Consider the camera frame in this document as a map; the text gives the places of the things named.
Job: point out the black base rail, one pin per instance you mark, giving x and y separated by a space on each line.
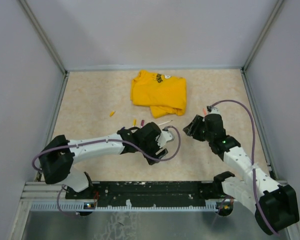
146 196

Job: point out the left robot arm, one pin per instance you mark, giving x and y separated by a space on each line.
59 157

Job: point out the yellow folded t-shirt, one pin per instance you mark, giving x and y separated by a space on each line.
163 94

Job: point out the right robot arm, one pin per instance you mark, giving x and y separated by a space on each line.
275 206

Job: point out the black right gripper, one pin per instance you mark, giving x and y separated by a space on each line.
192 129

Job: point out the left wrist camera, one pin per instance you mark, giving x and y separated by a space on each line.
164 137

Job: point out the aluminium frame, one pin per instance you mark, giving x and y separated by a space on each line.
158 60

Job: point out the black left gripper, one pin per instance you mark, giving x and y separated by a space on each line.
160 154

